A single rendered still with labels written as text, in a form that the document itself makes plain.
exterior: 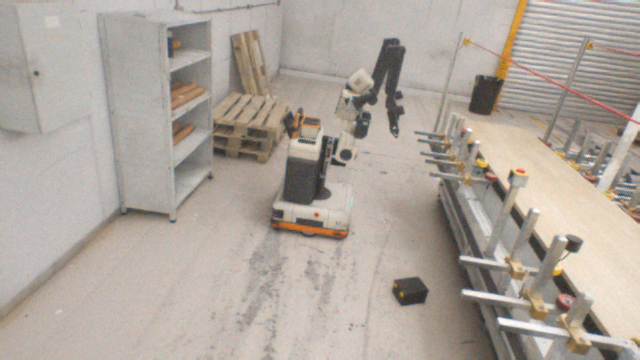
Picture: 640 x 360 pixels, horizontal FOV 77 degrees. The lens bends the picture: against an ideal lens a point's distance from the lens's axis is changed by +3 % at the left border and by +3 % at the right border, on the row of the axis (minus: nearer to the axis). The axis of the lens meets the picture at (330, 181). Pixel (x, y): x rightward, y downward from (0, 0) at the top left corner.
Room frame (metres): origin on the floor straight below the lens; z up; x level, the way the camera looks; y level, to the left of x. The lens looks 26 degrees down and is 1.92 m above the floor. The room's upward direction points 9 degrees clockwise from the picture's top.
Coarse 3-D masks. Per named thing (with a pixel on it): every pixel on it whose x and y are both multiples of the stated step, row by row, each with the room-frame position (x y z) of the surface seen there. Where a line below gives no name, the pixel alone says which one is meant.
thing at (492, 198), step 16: (480, 176) 2.87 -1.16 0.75; (480, 192) 2.77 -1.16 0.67; (496, 192) 2.50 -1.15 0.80; (448, 208) 3.40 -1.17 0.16; (496, 208) 2.42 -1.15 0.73; (512, 208) 2.21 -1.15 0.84; (512, 224) 2.14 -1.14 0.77; (464, 240) 2.85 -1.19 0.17; (512, 240) 2.06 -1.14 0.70; (528, 256) 1.85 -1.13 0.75; (544, 256) 1.72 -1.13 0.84; (480, 288) 2.25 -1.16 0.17; (528, 288) 1.73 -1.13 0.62; (560, 288) 1.51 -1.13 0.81; (480, 304) 2.14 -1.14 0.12; (496, 320) 1.96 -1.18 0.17; (592, 320) 1.27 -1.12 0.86; (496, 336) 1.82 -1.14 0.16; (496, 352) 1.76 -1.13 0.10; (592, 352) 1.19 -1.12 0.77; (608, 352) 1.14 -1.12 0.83
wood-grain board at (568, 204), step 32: (480, 128) 3.72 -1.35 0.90; (512, 128) 3.88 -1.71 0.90; (512, 160) 2.94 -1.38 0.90; (544, 160) 3.05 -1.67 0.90; (544, 192) 2.40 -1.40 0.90; (576, 192) 2.48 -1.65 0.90; (544, 224) 1.95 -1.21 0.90; (576, 224) 2.01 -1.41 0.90; (608, 224) 2.07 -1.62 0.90; (576, 256) 1.67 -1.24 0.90; (608, 256) 1.72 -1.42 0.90; (576, 288) 1.41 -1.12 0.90; (608, 288) 1.45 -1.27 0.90; (608, 320) 1.24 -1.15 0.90
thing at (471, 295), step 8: (464, 296) 1.31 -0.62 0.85; (472, 296) 1.31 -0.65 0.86; (480, 296) 1.31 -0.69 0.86; (488, 296) 1.32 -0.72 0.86; (496, 296) 1.32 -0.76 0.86; (496, 304) 1.30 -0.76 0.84; (504, 304) 1.30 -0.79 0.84; (512, 304) 1.30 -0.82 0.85; (520, 304) 1.30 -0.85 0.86; (528, 304) 1.31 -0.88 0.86; (552, 312) 1.30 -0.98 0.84; (560, 312) 1.30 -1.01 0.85
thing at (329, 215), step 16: (336, 192) 3.15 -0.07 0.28; (272, 208) 2.81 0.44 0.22; (288, 208) 2.80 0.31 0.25; (304, 208) 2.81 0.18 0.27; (320, 208) 2.83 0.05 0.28; (336, 208) 2.87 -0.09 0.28; (272, 224) 2.79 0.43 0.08; (288, 224) 2.79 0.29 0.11; (304, 224) 2.78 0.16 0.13; (320, 224) 2.78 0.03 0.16; (336, 224) 2.78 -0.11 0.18
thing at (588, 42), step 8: (584, 40) 3.90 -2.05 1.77; (592, 40) 3.88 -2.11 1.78; (584, 48) 3.89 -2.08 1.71; (576, 64) 3.88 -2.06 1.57; (576, 72) 3.88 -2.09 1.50; (568, 80) 3.89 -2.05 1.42; (560, 96) 3.91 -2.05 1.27; (560, 104) 3.88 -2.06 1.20; (552, 120) 3.88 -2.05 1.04; (552, 128) 3.88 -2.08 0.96; (544, 136) 3.91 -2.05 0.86
